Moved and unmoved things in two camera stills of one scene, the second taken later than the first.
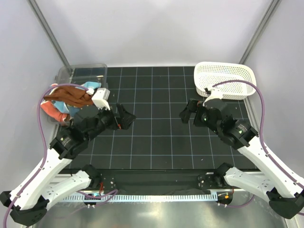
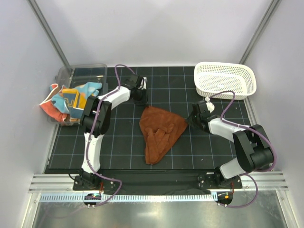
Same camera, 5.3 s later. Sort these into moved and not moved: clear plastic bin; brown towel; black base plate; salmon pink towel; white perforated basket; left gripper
Moved: left gripper; brown towel
Not moved: black base plate; white perforated basket; clear plastic bin; salmon pink towel
